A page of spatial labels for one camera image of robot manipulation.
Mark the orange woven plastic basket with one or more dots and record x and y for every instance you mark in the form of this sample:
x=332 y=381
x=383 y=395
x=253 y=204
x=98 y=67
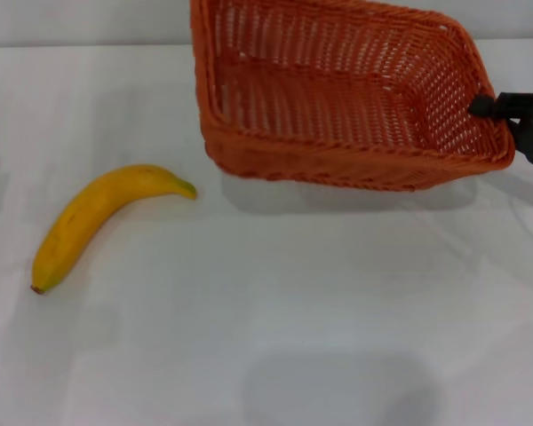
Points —
x=337 y=106

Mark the yellow banana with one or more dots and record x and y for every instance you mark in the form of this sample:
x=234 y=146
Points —
x=93 y=204

